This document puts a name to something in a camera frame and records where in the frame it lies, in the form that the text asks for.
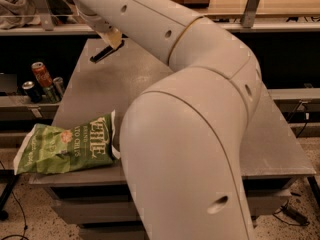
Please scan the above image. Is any metal railing shelf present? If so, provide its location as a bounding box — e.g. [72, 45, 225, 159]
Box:
[1, 0, 320, 35]

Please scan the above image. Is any silver soda can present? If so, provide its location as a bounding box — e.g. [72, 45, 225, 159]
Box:
[53, 77, 65, 97]

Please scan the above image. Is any grey drawer cabinet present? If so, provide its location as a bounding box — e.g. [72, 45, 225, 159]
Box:
[31, 39, 314, 240]

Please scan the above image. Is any grey cloth on shelf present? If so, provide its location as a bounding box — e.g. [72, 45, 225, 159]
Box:
[0, 0, 37, 30]

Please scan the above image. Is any green soda can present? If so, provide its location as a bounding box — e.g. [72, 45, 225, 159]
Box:
[43, 86, 60, 103]

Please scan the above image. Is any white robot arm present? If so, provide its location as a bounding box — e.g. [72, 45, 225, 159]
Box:
[76, 0, 263, 240]

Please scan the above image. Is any red coca-cola can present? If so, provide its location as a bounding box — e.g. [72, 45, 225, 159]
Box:
[31, 62, 53, 87]

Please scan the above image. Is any dark blue soda can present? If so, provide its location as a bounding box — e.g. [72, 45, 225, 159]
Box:
[22, 81, 42, 103]

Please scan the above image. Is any black power adapter on floor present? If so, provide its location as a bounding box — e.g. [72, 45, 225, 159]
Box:
[282, 206, 309, 226]

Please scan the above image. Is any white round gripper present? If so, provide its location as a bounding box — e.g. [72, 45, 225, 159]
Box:
[73, 0, 122, 49]

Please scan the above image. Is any green kettle chips bag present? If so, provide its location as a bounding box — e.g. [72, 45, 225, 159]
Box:
[13, 111, 120, 175]

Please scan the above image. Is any black cable on floor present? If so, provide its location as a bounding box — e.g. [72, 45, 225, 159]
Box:
[0, 160, 30, 240]

